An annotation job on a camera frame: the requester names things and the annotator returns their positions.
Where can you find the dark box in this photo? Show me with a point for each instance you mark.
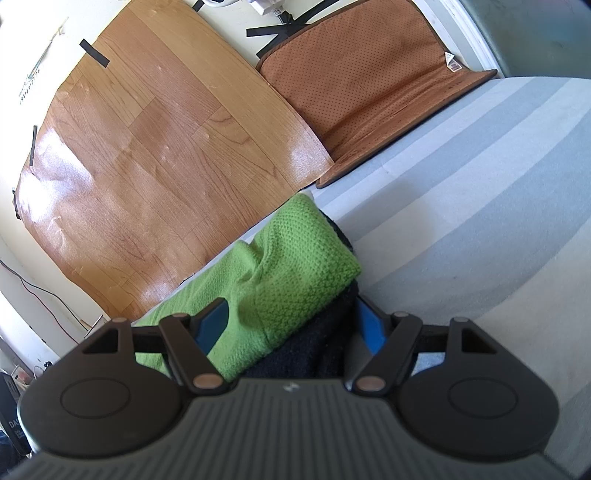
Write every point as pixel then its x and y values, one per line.
pixel 14 424

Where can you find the brown perforated cushion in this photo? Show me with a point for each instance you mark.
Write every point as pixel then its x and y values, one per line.
pixel 369 92

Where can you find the navy knit sweater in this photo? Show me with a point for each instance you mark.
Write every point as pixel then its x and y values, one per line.
pixel 304 350

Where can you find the green knit garment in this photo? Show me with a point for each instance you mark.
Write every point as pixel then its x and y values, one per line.
pixel 286 267

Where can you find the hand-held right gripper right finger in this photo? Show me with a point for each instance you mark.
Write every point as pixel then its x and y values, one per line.
pixel 371 327

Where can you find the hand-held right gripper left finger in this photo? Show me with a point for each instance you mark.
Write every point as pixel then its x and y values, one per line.
pixel 212 323

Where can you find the white printed wall sheet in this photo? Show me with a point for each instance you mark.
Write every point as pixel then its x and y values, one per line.
pixel 34 69

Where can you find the wood pattern vinyl sheet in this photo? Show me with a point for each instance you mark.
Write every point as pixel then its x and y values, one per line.
pixel 161 161

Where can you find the black tape strip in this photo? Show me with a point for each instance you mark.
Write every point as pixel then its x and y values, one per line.
pixel 286 33
pixel 270 31
pixel 94 53
pixel 199 4

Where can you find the white framed glass window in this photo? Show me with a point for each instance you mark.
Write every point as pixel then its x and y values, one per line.
pixel 531 37

